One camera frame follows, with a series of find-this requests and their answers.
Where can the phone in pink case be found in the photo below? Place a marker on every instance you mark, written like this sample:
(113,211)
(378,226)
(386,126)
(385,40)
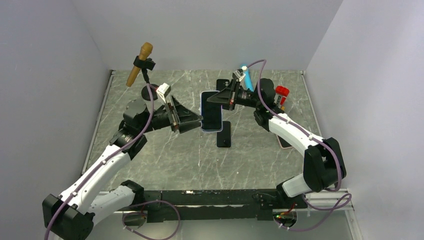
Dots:
(283,143)

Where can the gold microphone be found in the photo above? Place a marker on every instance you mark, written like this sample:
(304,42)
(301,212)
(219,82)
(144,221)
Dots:
(145,52)

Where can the blue microphone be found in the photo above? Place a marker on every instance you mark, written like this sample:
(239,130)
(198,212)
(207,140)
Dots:
(247,78)

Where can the black phone case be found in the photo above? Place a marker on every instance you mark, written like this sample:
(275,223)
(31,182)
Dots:
(222,84)

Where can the red toy object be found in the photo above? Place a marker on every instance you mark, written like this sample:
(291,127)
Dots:
(281,94)

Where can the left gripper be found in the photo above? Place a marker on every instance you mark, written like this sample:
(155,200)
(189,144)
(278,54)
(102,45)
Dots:
(184,114)

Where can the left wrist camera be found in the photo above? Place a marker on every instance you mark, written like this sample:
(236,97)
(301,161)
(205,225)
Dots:
(162,91)

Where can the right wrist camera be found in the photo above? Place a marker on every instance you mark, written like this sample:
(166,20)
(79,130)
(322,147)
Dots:
(239,75)

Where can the black base frame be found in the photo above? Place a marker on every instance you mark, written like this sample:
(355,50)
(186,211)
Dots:
(171,205)

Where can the black phone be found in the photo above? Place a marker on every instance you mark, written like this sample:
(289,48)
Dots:
(224,137)

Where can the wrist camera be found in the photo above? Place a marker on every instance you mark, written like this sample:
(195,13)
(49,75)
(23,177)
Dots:
(239,75)
(162,91)

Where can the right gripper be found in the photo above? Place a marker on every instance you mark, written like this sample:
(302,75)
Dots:
(229,95)

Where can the black microphone stand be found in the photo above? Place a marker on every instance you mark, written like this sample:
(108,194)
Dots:
(147,93)

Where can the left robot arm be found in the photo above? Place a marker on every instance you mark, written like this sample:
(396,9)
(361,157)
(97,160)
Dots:
(73,214)

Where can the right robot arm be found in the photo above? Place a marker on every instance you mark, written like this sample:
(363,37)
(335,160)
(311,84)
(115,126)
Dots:
(323,164)

